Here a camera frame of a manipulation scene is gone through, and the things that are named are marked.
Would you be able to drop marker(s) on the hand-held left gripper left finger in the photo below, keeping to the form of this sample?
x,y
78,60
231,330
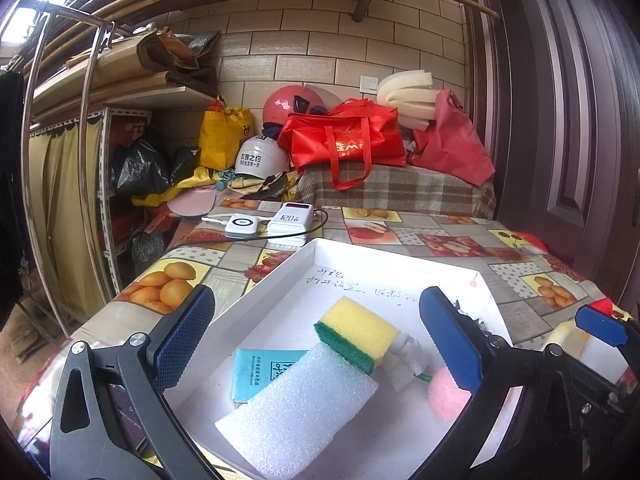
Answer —
x,y
185,340

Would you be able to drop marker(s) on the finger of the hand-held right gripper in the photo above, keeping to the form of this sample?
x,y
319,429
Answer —
x,y
602,322

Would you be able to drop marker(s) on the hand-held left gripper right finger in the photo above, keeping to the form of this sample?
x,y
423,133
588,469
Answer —
x,y
450,340

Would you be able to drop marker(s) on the pink fluffy ball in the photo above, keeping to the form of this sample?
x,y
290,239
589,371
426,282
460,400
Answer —
x,y
445,400

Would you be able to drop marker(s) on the teal tissue pack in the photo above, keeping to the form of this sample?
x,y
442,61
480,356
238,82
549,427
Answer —
x,y
260,370

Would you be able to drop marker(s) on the yellow and green sponge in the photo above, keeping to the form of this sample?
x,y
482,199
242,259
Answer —
x,y
357,325

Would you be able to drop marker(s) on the white cardboard box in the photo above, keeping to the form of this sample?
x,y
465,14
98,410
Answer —
x,y
350,270

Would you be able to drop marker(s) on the black smartphone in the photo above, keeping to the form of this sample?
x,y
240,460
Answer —
x,y
125,410

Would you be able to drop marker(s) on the fruit print tablecloth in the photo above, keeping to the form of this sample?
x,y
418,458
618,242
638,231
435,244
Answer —
x,y
400,240

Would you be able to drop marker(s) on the small white power bank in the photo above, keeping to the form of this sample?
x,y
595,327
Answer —
x,y
240,225

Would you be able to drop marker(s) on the large white power bank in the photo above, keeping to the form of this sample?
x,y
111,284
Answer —
x,y
290,222

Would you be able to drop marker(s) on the plaid blanket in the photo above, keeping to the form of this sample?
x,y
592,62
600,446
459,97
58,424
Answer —
x,y
400,185

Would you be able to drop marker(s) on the black plastic bag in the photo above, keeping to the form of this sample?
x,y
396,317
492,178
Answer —
x,y
140,165

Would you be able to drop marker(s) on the yellow curtain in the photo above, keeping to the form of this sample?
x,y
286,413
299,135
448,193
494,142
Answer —
x,y
55,210

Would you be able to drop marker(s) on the white helmet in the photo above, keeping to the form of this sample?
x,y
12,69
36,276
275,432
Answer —
x,y
257,157

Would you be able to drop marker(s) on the red plastic bag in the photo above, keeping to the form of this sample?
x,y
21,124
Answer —
x,y
455,135

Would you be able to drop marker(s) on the yellow shopping bag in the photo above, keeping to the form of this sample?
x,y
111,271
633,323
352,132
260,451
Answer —
x,y
222,135

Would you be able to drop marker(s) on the purple panelled door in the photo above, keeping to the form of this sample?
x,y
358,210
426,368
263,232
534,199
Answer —
x,y
575,110

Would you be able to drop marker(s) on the red tote bag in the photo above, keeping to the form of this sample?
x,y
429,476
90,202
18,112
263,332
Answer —
x,y
345,140

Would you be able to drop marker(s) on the dark cloth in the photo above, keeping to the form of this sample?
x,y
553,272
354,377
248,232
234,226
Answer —
x,y
10,185

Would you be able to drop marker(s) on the cream foam roll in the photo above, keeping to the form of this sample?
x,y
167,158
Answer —
x,y
405,95

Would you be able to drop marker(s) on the pink helmet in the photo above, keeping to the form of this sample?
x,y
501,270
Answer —
x,y
287,107

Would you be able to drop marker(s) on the chrome tube rack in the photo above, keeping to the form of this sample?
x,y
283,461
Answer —
x,y
86,85

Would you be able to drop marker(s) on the brown paper bags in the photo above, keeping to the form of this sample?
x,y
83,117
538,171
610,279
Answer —
x,y
175,55

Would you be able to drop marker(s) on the white light switch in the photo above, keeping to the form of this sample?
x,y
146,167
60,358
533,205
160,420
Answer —
x,y
370,83

